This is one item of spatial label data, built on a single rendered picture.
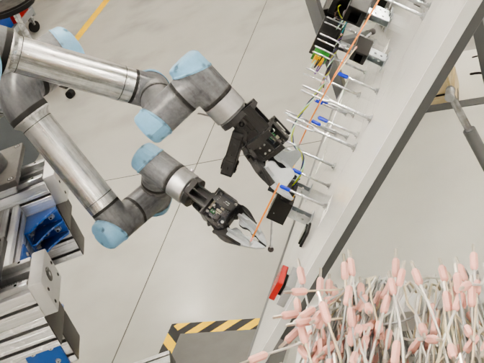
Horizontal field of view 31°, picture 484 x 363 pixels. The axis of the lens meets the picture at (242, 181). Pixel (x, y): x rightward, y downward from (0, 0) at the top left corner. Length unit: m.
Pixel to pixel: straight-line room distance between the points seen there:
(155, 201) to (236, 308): 1.48
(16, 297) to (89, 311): 1.85
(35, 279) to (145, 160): 0.36
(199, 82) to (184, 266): 2.15
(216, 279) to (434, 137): 1.44
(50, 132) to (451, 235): 0.97
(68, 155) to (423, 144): 1.03
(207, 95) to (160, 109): 0.10
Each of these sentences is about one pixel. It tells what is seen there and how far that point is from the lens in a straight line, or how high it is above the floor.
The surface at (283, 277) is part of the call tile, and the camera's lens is 1.64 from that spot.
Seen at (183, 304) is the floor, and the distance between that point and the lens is 3.61.
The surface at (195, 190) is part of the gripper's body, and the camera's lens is 1.91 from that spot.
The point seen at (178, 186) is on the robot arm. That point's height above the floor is 1.17.
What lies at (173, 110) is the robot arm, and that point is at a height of 1.40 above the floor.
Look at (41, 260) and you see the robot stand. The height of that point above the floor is 1.12.
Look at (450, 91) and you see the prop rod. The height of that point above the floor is 1.40.
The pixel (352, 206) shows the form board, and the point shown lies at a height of 1.30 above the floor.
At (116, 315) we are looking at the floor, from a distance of 3.73.
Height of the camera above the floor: 2.10
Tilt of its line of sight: 30 degrees down
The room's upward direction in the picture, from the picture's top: 22 degrees counter-clockwise
